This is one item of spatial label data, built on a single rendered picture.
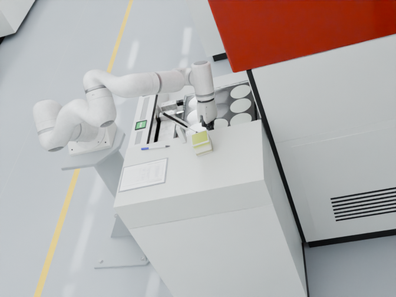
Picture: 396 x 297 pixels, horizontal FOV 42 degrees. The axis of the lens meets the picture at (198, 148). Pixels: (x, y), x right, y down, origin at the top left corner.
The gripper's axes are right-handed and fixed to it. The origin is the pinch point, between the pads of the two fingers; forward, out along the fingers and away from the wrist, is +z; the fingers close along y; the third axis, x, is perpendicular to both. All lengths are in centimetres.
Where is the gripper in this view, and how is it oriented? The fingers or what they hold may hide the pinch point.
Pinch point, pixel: (210, 131)
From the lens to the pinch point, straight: 230.6
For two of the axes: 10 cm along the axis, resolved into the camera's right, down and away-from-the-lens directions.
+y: -5.4, 4.2, -7.3
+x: 8.3, 1.2, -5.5
